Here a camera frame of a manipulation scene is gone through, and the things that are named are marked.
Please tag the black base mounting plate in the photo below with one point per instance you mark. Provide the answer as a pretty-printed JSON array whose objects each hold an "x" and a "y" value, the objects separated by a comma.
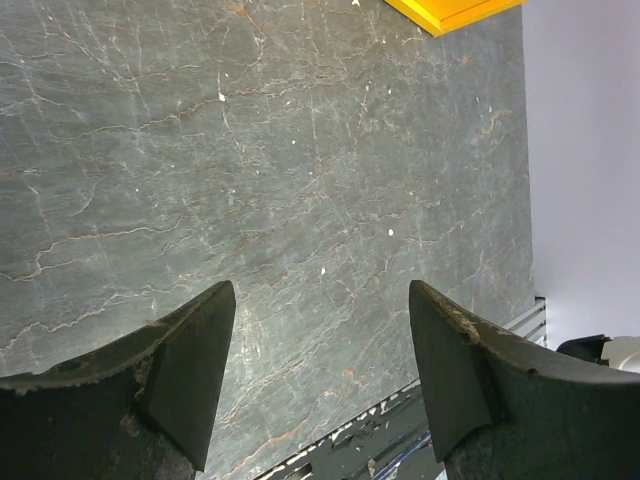
[{"x": 390, "y": 440}]

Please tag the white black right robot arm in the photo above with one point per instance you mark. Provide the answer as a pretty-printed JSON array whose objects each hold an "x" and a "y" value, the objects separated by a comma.
[{"x": 621, "y": 353}]

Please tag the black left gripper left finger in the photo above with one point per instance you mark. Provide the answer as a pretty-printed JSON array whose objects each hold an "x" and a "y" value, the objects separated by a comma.
[{"x": 140, "y": 407}]

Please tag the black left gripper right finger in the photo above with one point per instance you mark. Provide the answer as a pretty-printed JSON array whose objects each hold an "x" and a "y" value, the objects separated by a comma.
[{"x": 501, "y": 407}]

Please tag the yellow wooden box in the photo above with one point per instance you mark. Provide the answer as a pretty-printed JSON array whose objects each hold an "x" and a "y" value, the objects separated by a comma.
[{"x": 438, "y": 17}]

